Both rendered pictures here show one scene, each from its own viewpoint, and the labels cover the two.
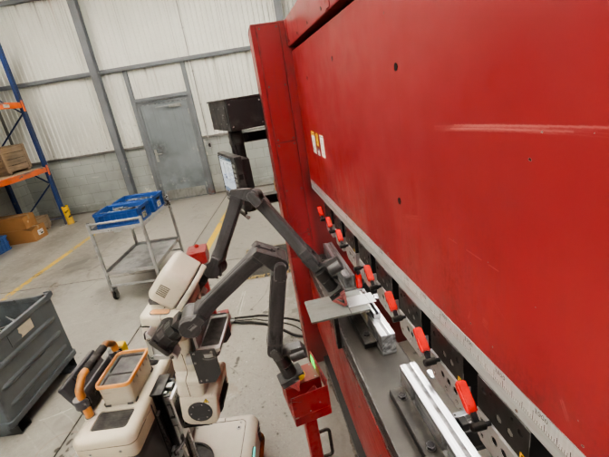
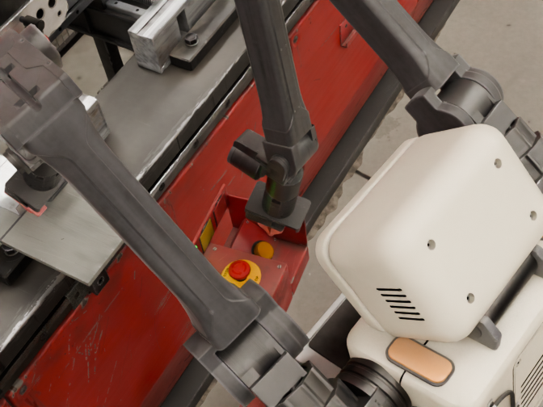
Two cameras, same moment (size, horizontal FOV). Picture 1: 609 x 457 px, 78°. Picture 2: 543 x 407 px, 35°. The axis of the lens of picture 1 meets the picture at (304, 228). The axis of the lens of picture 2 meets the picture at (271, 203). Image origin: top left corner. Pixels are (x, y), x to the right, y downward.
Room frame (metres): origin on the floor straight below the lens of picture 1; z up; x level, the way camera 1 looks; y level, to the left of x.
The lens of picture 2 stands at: (1.87, 0.78, 2.07)
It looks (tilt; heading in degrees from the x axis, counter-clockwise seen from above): 53 degrees down; 225
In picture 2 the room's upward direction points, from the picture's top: 10 degrees counter-clockwise
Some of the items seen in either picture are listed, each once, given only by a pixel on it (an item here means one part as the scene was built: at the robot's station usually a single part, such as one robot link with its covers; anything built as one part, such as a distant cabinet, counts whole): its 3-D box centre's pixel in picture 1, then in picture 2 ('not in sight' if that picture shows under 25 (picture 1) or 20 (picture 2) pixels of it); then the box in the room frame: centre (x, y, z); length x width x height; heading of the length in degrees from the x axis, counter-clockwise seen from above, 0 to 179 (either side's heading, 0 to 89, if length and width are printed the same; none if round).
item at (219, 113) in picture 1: (245, 160); not in sight; (2.70, 0.34, 1.53); 0.51 x 0.25 x 0.85; 23
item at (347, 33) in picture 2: not in sight; (356, 18); (0.47, -0.20, 0.59); 0.15 x 0.02 x 0.07; 7
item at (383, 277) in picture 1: (395, 286); not in sight; (1.13, -0.28, 1.26); 0.15 x 0.09 x 0.17; 7
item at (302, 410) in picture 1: (304, 387); (247, 263); (1.29, 0.11, 0.75); 0.20 x 0.16 x 0.18; 16
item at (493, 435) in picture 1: (517, 427); not in sight; (0.54, -0.35, 1.26); 0.15 x 0.09 x 0.17; 7
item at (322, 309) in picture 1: (335, 306); (58, 211); (1.49, -0.09, 1.00); 0.26 x 0.18 x 0.01; 97
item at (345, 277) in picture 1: (337, 264); not in sight; (2.05, -0.16, 0.92); 0.50 x 0.06 x 0.10; 7
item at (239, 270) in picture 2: not in sight; (240, 273); (1.33, 0.13, 0.79); 0.04 x 0.04 x 0.04
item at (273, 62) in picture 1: (342, 204); not in sight; (2.50, -0.28, 1.15); 0.85 x 0.25 x 2.30; 97
